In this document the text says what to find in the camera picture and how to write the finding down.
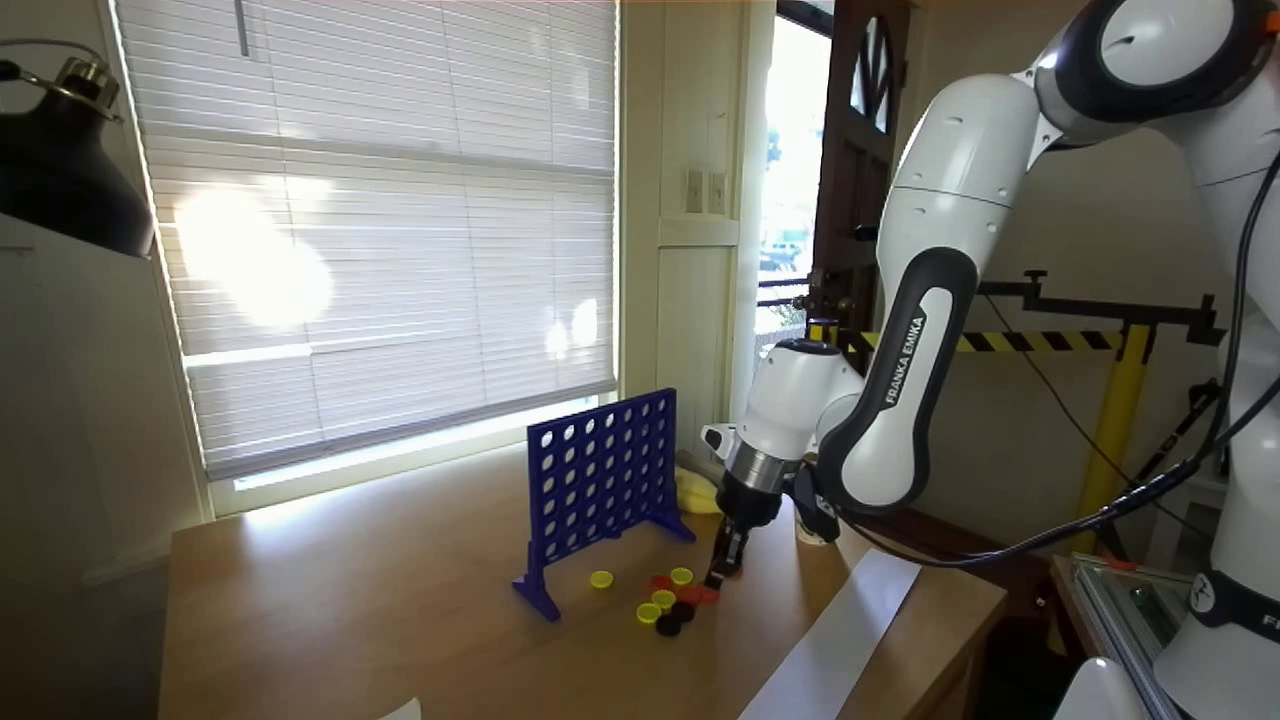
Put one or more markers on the yellow disc lone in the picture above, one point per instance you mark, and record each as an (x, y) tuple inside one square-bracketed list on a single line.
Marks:
[(603, 581)]

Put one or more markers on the white window blind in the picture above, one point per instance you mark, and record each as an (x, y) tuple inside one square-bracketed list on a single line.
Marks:
[(377, 219)]

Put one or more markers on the yellow disc pile behind grid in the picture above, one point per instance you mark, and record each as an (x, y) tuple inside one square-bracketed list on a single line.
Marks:
[(692, 494)]

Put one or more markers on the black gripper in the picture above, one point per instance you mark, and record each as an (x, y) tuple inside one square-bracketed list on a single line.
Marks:
[(740, 512)]

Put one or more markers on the black disc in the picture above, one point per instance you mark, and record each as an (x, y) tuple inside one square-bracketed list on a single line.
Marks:
[(668, 625), (681, 611)]

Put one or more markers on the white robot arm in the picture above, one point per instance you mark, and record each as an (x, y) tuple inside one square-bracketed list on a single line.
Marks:
[(848, 438)]

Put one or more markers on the yellow black barrier stand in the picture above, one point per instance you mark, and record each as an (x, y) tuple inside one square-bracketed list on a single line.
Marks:
[(1047, 403)]

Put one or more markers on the blue connect four grid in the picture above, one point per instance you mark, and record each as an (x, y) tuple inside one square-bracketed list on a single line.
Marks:
[(594, 476)]

